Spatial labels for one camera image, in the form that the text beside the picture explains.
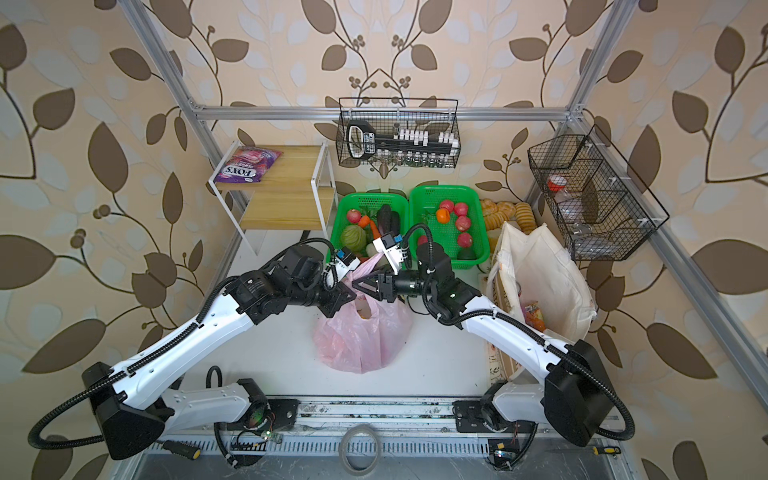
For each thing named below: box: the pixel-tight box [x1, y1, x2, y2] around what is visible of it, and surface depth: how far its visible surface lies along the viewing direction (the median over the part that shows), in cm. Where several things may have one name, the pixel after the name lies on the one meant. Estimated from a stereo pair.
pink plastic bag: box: [314, 254, 414, 374], surface depth 75 cm
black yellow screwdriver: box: [156, 440, 201, 460], surface depth 69 cm
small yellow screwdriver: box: [592, 446, 622, 456], surface depth 71 cm
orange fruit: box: [436, 208, 450, 224], surface depth 115 cm
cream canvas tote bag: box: [487, 221, 597, 344], surface depth 76 cm
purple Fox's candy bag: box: [215, 146, 283, 184], surface depth 86 cm
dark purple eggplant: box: [377, 204, 401, 236], surface depth 111 cm
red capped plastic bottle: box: [547, 174, 571, 203], surface depth 84 cm
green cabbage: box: [340, 224, 367, 252], surface depth 104 cm
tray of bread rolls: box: [481, 198, 537, 253], surface depth 117 cm
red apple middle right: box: [456, 216, 471, 232], surface depth 114 cm
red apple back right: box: [454, 202, 468, 217], surface depth 118 cm
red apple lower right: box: [458, 232, 472, 248], surface depth 107 cm
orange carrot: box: [358, 215, 381, 240], surface depth 116 cm
